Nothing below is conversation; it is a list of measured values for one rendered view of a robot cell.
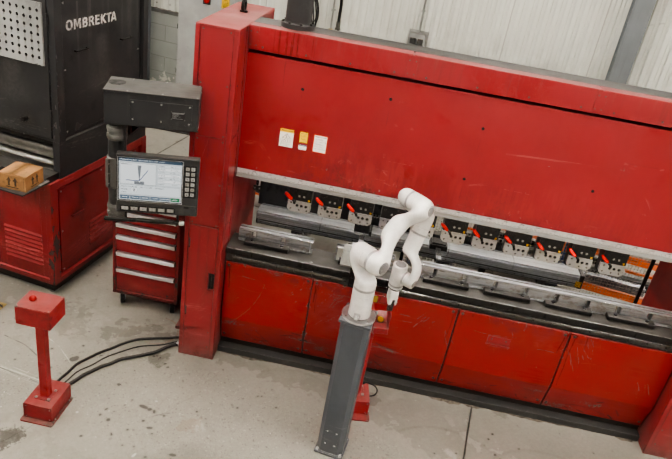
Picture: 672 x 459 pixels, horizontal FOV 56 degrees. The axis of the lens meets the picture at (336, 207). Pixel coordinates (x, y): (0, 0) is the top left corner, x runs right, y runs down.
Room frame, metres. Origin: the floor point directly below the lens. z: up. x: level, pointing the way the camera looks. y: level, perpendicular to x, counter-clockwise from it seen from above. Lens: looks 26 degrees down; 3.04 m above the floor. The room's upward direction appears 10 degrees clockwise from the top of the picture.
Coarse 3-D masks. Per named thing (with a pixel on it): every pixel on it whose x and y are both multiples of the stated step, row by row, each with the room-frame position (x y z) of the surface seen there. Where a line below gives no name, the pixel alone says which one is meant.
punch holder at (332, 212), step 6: (324, 198) 3.60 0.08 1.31; (330, 198) 3.60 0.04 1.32; (336, 198) 3.61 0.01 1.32; (342, 198) 3.60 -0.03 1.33; (324, 204) 3.60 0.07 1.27; (330, 204) 3.60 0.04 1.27; (336, 204) 3.60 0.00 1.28; (342, 204) 3.60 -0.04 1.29; (318, 210) 3.60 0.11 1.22; (324, 210) 3.60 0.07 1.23; (330, 210) 3.60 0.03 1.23; (336, 210) 3.60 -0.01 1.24; (324, 216) 3.60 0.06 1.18; (330, 216) 3.60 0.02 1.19; (336, 216) 3.60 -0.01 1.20
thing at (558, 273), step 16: (272, 208) 3.97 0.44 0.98; (272, 224) 3.90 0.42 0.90; (288, 224) 3.89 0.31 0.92; (304, 224) 3.88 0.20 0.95; (320, 224) 3.89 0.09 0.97; (336, 224) 3.90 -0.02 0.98; (352, 224) 3.94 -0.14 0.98; (352, 240) 3.86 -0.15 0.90; (368, 240) 3.86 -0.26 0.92; (400, 240) 3.84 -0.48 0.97; (432, 256) 3.83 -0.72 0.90; (448, 256) 3.82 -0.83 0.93; (464, 256) 3.81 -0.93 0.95; (480, 256) 3.81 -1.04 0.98; (496, 256) 3.83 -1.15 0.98; (512, 256) 3.87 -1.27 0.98; (528, 256) 3.91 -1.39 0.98; (512, 272) 3.79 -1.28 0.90; (528, 272) 3.78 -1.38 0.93; (544, 272) 3.78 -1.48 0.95; (560, 272) 3.77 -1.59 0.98; (576, 272) 3.80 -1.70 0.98
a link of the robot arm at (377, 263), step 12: (408, 204) 3.02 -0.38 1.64; (420, 204) 2.98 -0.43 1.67; (432, 204) 2.99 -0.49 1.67; (396, 216) 2.97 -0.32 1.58; (408, 216) 2.95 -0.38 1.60; (420, 216) 2.94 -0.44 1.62; (384, 228) 2.94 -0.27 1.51; (396, 228) 2.92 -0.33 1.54; (384, 240) 2.87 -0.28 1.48; (396, 240) 2.90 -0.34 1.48; (372, 252) 2.83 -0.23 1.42; (384, 252) 2.81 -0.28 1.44; (372, 264) 2.77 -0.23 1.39; (384, 264) 2.78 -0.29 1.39
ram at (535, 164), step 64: (256, 64) 3.64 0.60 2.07; (320, 64) 3.63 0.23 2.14; (256, 128) 3.64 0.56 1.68; (320, 128) 3.61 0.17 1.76; (384, 128) 3.59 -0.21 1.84; (448, 128) 3.56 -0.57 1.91; (512, 128) 3.54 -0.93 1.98; (576, 128) 3.52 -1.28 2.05; (640, 128) 3.50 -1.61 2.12; (320, 192) 3.61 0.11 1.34; (384, 192) 3.58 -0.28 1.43; (448, 192) 3.56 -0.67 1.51; (512, 192) 3.54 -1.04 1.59; (576, 192) 3.51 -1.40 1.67; (640, 192) 3.49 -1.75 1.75; (640, 256) 3.48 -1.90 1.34
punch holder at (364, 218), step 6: (354, 204) 3.59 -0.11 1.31; (360, 204) 3.59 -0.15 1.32; (366, 204) 3.59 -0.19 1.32; (372, 204) 3.58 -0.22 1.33; (354, 210) 3.59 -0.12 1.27; (360, 210) 3.59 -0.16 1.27; (366, 210) 3.59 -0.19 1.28; (372, 210) 3.58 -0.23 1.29; (348, 216) 3.59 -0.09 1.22; (354, 216) 3.59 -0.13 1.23; (360, 216) 3.59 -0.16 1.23; (366, 216) 3.58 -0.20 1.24; (354, 222) 3.59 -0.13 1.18; (360, 222) 3.59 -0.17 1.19; (366, 222) 3.58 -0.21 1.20
